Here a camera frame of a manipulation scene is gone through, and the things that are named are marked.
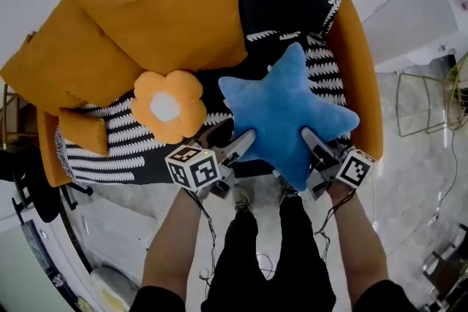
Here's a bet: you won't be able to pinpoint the person's left forearm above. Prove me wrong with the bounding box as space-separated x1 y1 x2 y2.
140 188 203 301

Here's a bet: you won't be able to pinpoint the person's black shirt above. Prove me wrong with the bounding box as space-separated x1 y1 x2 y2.
129 278 418 312

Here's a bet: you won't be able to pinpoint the hand-held gripper cable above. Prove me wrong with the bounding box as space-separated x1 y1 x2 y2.
196 189 221 290
314 189 358 265

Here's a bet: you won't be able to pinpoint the blue star pillow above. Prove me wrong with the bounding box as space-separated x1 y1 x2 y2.
217 41 361 193

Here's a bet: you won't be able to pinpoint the wooden side table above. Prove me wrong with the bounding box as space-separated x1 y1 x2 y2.
0 83 39 149

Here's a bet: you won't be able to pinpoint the right hand-held gripper cable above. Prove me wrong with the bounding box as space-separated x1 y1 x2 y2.
314 189 358 265

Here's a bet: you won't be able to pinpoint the gold wire chair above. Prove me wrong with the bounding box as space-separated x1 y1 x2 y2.
396 52 468 138

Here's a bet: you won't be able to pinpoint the person's left shoe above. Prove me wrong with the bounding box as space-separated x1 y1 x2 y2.
233 185 254 211

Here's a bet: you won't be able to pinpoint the black office chair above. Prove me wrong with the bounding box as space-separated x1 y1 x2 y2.
0 143 94 224

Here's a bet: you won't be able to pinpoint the person's right shoe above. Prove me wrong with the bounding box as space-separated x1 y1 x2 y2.
279 183 301 199

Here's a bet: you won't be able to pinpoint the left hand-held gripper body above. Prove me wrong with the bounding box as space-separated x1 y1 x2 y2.
164 144 238 201

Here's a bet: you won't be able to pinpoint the white water dispenser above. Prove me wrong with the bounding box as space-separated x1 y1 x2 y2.
361 0 468 75

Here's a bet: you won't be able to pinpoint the person's black trousers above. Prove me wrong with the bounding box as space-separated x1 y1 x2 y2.
200 193 338 312

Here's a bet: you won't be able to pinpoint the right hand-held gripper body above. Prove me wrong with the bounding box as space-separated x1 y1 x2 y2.
308 148 377 202

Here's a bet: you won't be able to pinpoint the left hand-held gripper cable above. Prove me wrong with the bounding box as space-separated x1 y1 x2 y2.
196 189 221 290

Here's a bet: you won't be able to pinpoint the person's shoe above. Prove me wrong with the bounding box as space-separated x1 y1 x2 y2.
233 185 254 211
279 183 301 199

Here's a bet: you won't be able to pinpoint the small orange sofa pillow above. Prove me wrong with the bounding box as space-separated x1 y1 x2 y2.
58 107 110 159

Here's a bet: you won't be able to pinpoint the person's right forearm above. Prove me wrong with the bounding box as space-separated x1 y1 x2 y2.
325 180 390 308

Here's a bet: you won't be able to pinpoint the orange flower pillow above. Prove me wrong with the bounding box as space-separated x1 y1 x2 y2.
129 69 208 145

